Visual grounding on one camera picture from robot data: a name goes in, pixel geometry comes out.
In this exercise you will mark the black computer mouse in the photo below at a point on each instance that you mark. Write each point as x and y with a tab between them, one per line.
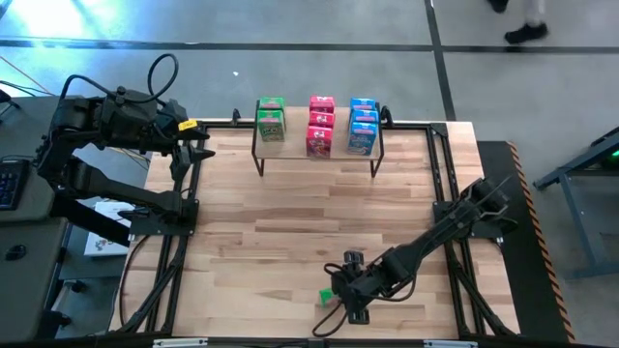
16	252

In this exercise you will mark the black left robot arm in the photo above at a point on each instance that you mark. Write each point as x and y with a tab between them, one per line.
121	191

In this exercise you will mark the black shelf clamp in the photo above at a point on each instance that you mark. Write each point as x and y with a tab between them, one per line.
235	116
387	116

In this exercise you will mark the black device green light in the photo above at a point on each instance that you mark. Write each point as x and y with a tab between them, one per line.
611	157

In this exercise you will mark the black power plug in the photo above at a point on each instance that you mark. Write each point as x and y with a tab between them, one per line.
133	212

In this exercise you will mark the person's black shoes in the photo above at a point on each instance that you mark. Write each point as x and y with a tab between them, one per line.
526	34

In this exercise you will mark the yellow tag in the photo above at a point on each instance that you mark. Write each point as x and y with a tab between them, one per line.
187	124

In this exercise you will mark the white bracket strip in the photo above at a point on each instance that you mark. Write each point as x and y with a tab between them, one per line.
179	343
450	344

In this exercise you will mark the backlit black keyboard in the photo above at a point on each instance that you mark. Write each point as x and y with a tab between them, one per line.
12	186

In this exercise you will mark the black metal bar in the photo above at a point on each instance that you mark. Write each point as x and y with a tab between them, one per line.
87	220

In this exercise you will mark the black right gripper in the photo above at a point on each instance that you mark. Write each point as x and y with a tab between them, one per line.
360	285

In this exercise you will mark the grey desk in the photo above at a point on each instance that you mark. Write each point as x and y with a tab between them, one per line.
29	208
29	290

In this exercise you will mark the white printed box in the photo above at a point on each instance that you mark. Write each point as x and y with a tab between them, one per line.
104	241

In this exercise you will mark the green Apple Jacks cereal box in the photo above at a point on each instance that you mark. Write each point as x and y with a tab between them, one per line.
325	297
271	126
271	103

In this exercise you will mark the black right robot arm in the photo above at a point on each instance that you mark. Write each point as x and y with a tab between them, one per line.
445	227

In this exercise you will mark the blue-grey metal table frame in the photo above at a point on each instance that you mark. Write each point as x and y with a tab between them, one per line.
578	222

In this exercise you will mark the wooden shelf black metal legs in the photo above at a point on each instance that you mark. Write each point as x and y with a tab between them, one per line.
290	150

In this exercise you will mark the black mat hazard stripe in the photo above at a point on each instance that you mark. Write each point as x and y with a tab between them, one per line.
522	270

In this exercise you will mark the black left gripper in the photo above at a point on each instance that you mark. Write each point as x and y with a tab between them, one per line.
167	123

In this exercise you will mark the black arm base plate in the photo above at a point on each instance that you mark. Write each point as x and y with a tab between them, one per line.
439	209
145	227

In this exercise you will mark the black metal rail frame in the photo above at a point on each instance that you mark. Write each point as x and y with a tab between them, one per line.
222	126

